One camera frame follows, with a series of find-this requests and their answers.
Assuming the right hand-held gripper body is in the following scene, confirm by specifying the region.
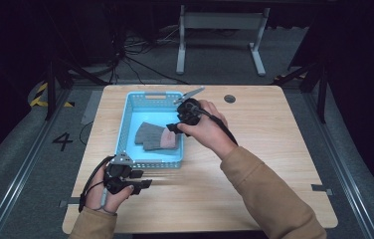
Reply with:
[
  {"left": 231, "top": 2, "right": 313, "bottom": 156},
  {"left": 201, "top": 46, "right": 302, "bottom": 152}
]
[{"left": 173, "top": 86, "right": 210, "bottom": 127}]

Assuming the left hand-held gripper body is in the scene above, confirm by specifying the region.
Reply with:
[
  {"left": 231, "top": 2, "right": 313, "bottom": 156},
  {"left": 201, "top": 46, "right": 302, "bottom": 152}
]
[{"left": 102, "top": 151, "right": 137, "bottom": 196}]

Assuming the light blue plastic basket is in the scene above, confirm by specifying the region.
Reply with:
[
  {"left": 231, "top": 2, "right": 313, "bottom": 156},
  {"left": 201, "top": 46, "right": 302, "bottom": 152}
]
[{"left": 114, "top": 91, "right": 186, "bottom": 169}]

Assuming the person's left hand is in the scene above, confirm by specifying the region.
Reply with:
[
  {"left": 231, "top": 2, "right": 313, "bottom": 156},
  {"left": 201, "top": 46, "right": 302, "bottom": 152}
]
[{"left": 84, "top": 163, "right": 135, "bottom": 215}]

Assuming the person's right hand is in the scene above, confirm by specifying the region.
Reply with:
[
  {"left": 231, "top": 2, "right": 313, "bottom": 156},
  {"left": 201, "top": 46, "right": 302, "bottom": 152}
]
[{"left": 176, "top": 99, "right": 240, "bottom": 160}]

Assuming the grey tape strip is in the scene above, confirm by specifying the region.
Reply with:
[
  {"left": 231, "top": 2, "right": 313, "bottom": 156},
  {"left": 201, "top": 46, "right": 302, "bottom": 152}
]
[
  {"left": 58, "top": 196, "right": 82, "bottom": 209},
  {"left": 310, "top": 183, "right": 334, "bottom": 196}
]

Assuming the yellow black hazard tape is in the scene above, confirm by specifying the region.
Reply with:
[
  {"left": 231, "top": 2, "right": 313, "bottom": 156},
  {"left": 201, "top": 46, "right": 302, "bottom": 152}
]
[{"left": 28, "top": 82, "right": 76, "bottom": 109}]

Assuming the black metal stand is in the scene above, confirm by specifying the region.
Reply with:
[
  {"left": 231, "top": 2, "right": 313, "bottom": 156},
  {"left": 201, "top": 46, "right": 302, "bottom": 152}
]
[
  {"left": 274, "top": 59, "right": 329, "bottom": 124},
  {"left": 43, "top": 57, "right": 110, "bottom": 121}
]

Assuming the right hand-held gripper black cable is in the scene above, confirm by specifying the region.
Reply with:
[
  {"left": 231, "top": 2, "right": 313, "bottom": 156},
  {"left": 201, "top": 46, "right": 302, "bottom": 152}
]
[{"left": 190, "top": 103, "right": 240, "bottom": 147}]

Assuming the hand-held gripper black cable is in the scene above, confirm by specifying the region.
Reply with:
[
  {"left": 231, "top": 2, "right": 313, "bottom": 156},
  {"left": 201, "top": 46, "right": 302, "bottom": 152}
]
[
  {"left": 78, "top": 154, "right": 116, "bottom": 214},
  {"left": 190, "top": 103, "right": 240, "bottom": 147}
]

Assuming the left hand-held gripper black cable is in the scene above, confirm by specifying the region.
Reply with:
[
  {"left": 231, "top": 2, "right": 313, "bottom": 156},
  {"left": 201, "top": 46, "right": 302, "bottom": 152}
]
[{"left": 78, "top": 154, "right": 116, "bottom": 214}]

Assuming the bundle of floor cables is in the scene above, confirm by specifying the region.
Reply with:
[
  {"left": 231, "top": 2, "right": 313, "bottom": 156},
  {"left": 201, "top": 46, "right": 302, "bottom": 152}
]
[{"left": 107, "top": 24, "right": 190, "bottom": 86}]

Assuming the white metal table frame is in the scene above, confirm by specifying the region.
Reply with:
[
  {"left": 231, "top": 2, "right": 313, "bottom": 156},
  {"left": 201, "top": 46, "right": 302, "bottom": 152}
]
[{"left": 175, "top": 4, "right": 272, "bottom": 78}]

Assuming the grey metal floor rail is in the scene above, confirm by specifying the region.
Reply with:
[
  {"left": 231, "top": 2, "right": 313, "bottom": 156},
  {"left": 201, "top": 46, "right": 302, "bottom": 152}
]
[
  {"left": 306, "top": 87, "right": 374, "bottom": 239},
  {"left": 0, "top": 89, "right": 73, "bottom": 239}
]

